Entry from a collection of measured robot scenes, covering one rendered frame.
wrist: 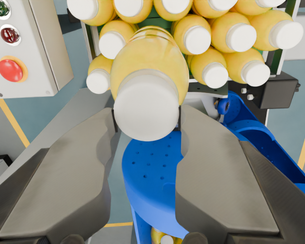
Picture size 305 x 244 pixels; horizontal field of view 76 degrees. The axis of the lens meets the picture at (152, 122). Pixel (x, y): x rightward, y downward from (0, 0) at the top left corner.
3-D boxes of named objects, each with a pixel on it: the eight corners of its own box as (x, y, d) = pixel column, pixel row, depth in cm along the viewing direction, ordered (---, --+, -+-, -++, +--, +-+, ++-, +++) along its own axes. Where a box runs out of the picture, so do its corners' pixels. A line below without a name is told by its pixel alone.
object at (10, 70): (7, 80, 33) (3, 83, 32) (-3, 58, 31) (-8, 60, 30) (28, 79, 32) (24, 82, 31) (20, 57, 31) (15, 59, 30)
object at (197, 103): (163, 107, 54) (164, 133, 43) (163, 99, 53) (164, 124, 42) (200, 106, 53) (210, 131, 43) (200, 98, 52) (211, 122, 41)
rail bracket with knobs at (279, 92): (235, 93, 54) (250, 110, 45) (239, 67, 50) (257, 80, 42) (272, 91, 54) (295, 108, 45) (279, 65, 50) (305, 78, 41)
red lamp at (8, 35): (7, 43, 30) (2, 44, 28) (0, 27, 28) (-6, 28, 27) (21, 42, 29) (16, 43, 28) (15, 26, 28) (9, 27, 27)
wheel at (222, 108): (215, 116, 49) (223, 118, 48) (217, 99, 47) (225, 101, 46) (222, 109, 52) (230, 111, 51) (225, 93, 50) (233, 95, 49)
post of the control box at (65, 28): (117, 15, 124) (29, 40, 39) (116, 7, 122) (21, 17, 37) (124, 15, 124) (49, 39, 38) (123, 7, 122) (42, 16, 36)
